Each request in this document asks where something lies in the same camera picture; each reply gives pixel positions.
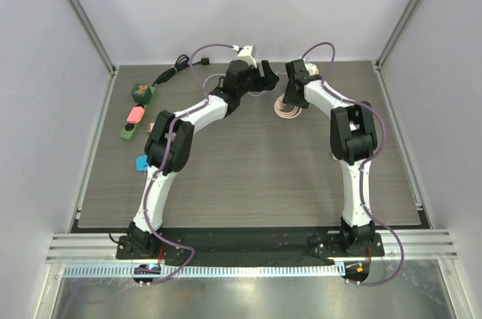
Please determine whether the slotted cable duct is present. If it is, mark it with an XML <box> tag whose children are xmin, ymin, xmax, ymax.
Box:
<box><xmin>63</xmin><ymin>263</ymin><xmax>345</xmax><ymax>279</ymax></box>

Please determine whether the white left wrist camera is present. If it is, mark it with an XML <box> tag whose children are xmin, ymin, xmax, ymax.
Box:
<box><xmin>231</xmin><ymin>45</ymin><xmax>258</xmax><ymax>68</ymax></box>

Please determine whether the blue plug adapter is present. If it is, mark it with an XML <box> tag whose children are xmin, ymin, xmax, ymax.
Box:
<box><xmin>135</xmin><ymin>155</ymin><xmax>148</xmax><ymax>172</ymax></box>

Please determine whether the right aluminium frame post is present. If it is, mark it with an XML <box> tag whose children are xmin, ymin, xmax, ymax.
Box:
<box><xmin>374</xmin><ymin>0</ymin><xmax>423</xmax><ymax>71</ymax></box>

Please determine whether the aluminium frame post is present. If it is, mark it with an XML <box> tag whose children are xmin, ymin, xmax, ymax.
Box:
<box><xmin>374</xmin><ymin>0</ymin><xmax>423</xmax><ymax>71</ymax></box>
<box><xmin>66</xmin><ymin>0</ymin><xmax>116</xmax><ymax>76</ymax></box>

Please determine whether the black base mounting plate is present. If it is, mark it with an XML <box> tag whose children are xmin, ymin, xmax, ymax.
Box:
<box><xmin>116</xmin><ymin>226</ymin><xmax>385</xmax><ymax>267</ymax></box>

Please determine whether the orange cube socket adapter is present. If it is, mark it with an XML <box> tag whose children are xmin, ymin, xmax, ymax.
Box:
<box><xmin>305</xmin><ymin>62</ymin><xmax>319</xmax><ymax>76</ymax></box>

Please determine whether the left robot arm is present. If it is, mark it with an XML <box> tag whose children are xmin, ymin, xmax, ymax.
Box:
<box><xmin>123</xmin><ymin>59</ymin><xmax>279</xmax><ymax>259</ymax></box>

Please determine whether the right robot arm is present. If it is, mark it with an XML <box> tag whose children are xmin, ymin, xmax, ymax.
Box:
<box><xmin>283</xmin><ymin>59</ymin><xmax>378</xmax><ymax>256</ymax></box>

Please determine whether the coiled pink power cord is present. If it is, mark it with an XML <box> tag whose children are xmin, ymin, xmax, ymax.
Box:
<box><xmin>273</xmin><ymin>95</ymin><xmax>302</xmax><ymax>121</ymax></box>

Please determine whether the green power strip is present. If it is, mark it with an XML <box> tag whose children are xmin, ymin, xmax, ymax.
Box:
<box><xmin>120</xmin><ymin>84</ymin><xmax>156</xmax><ymax>142</ymax></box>

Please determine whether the aluminium front rail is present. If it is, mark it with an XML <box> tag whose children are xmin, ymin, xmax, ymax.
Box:
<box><xmin>45</xmin><ymin>229</ymin><xmax>458</xmax><ymax>263</ymax></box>

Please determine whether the black power cable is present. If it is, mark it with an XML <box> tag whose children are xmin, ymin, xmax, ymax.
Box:
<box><xmin>151</xmin><ymin>54</ymin><xmax>212</xmax><ymax>87</ymax></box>

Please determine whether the left aluminium frame post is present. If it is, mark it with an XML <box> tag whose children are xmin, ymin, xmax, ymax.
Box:
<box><xmin>66</xmin><ymin>0</ymin><xmax>116</xmax><ymax>76</ymax></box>

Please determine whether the dark green cube adapter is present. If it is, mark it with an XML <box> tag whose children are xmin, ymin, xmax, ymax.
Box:
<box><xmin>131</xmin><ymin>84</ymin><xmax>152</xmax><ymax>105</ymax></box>

